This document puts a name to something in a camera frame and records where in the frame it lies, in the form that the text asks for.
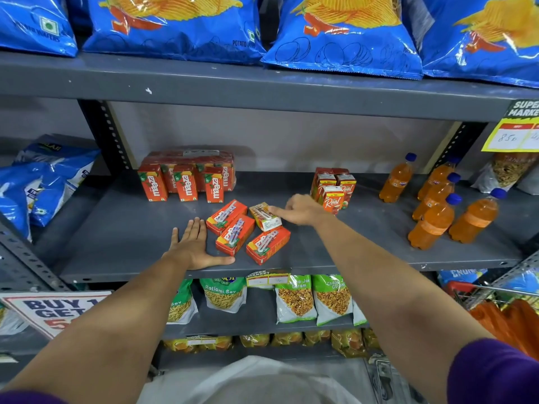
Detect person's left hand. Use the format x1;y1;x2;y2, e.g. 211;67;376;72
162;217;236;271

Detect person's right hand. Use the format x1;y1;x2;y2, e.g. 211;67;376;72
268;194;334;227

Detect person's right forearm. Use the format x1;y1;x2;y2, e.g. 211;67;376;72
314;212;499;404

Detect person's left forearm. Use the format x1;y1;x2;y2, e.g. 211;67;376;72
2;253;198;404

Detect orange juice carton with straw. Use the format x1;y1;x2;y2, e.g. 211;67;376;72
246;226;291;266
215;214;256;257
206;199;248;236

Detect green and white snack packet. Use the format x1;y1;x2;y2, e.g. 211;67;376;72
199;277;248;314
352;299;368;327
275;274;318;325
167;278;199;325
312;274;354;327

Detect grey metal shelf rack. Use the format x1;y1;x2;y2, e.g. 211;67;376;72
0;50;539;375

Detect small shelf price label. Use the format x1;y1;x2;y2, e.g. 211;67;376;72
246;269;291;290

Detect group of orange mango cartons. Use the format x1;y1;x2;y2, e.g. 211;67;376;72
138;150;237;204

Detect yellow juice carton with straw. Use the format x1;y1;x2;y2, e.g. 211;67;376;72
249;202;283;233

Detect row of yellow snack packets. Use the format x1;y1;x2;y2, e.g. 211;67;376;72
162;327;382;359

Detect person's white trousers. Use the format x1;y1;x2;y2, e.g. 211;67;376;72
136;355;364;404

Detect blue and white snack bag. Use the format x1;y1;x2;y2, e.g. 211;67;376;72
0;163;44;242
13;134;101;228

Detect red fruit juice carton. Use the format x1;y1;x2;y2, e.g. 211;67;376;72
322;185;345;216
335;169;357;203
310;167;337;201

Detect white offer sign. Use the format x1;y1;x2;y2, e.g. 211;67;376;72
0;290;114;340

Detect orange soda bottle blue cap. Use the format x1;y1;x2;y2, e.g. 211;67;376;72
417;157;460;201
379;152;418;203
407;193;463;251
412;172;462;222
448;188;508;244

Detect blue potato chips bag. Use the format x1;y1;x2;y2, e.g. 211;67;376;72
420;0;539;89
82;0;267;66
261;0;424;81
0;0;79;58

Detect person's purple left sleeve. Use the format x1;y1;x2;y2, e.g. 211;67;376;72
0;390;69;404

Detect person's purple sleeve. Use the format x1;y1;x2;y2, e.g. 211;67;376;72
447;338;539;404
0;390;69;404

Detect blue snack packet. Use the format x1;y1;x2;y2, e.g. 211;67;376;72
437;268;488;287
503;268;539;296

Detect person's purple right sleeve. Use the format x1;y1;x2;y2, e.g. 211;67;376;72
447;338;539;404

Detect orange packets in cart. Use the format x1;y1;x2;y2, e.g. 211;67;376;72
469;299;539;361

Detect clear packet of brown snack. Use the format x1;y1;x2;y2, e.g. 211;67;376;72
471;151;539;195

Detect yellow price card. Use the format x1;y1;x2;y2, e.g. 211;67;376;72
482;99;539;153

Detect red-handled shopping cart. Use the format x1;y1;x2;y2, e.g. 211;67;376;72
364;280;539;404

